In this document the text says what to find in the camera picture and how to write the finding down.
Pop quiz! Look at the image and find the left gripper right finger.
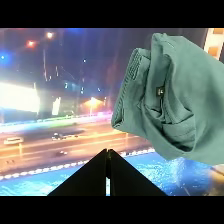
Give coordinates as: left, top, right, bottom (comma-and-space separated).
107, 148, 168, 197

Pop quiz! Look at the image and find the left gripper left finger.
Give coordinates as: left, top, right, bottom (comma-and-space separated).
47, 148, 108, 197

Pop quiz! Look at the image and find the green garment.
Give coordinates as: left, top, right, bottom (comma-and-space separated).
110, 32, 224, 167

